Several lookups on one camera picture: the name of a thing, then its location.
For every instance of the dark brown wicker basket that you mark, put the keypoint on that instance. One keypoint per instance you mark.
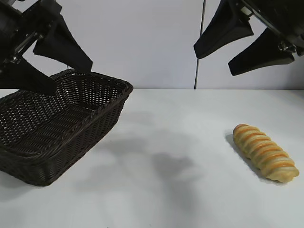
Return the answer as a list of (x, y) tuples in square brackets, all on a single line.
[(59, 133)]

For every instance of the long twisted bread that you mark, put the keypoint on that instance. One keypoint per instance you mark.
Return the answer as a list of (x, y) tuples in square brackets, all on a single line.
[(263, 152)]

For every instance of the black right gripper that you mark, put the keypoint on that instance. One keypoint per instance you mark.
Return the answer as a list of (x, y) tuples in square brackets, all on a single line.
[(282, 19)]

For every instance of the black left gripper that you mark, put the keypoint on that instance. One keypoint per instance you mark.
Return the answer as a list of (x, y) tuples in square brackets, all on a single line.
[(21, 26)]

